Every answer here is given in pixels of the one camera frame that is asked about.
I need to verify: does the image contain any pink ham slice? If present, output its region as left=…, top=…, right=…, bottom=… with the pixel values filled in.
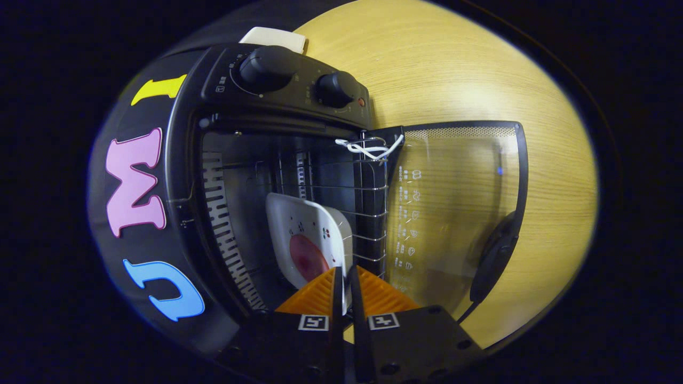
left=289, top=235, right=331, bottom=283

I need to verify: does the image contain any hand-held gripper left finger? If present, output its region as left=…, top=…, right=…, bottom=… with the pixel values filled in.
left=227, top=267, right=345, bottom=384

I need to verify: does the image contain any white toaster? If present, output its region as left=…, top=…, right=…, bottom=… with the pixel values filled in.
left=239, top=27, right=308, bottom=54

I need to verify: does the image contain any white string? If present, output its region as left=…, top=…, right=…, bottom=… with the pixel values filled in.
left=335, top=134, right=405, bottom=161

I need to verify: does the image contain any white square plate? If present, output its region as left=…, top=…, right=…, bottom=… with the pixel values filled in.
left=265, top=193, right=354, bottom=315

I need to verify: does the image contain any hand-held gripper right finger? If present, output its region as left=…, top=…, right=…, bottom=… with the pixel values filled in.
left=349, top=265, right=484, bottom=384

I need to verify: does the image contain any oven wire rack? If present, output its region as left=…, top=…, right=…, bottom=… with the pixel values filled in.
left=275, top=132, right=389, bottom=279

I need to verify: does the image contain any black toaster oven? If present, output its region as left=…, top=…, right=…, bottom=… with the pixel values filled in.
left=165, top=43, right=529, bottom=345

